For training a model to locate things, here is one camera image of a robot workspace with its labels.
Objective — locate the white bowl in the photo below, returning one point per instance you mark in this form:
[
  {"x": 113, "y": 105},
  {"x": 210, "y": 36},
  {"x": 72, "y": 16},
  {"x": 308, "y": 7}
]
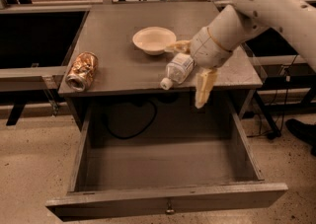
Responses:
[{"x": 153, "y": 40}]

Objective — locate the metal drawer knob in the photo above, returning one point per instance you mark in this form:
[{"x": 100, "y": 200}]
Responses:
[{"x": 169, "y": 210}]

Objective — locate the clear plastic bottle blue label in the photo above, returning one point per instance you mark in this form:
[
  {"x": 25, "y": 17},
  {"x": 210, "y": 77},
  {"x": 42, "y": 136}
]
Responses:
[{"x": 177, "y": 70}]

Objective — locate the grey metal rail left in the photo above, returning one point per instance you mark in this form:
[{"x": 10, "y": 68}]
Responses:
[{"x": 29, "y": 79}]

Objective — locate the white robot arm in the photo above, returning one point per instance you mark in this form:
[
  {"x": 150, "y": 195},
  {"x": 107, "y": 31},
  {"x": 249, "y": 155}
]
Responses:
[{"x": 241, "y": 20}]

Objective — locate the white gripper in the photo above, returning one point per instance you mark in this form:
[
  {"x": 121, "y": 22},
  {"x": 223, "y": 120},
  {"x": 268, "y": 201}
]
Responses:
[{"x": 209, "y": 50}]

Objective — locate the crushed orange soda can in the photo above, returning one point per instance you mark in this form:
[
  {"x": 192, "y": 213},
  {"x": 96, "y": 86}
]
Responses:
[{"x": 82, "y": 72}]

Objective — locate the grey wooden cabinet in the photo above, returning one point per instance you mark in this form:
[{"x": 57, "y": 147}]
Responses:
[{"x": 129, "y": 40}]

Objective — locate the open grey top drawer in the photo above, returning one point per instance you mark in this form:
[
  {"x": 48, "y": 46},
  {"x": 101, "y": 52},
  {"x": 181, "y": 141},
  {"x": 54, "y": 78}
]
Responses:
[{"x": 200, "y": 161}]

